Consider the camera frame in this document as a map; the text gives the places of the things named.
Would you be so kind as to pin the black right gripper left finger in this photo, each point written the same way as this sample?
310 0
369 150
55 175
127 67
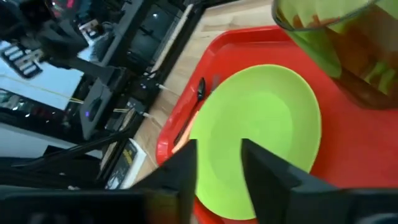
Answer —
174 180

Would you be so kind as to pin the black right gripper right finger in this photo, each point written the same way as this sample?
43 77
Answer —
280 193

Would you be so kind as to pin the lime green plate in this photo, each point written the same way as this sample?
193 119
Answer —
258 124

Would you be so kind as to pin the red plastic tray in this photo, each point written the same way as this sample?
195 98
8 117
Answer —
342 140

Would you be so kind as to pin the green faceted plastic cup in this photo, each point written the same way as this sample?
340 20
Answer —
351 46

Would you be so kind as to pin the white box with label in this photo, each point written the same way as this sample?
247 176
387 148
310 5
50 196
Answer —
127 165

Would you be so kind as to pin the white strip bar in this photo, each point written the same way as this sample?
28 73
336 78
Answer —
172 37

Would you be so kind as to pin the dark panel beside table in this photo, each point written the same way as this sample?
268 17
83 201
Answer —
154 34

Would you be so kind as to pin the black table edge frame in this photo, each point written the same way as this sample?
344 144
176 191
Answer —
174 56

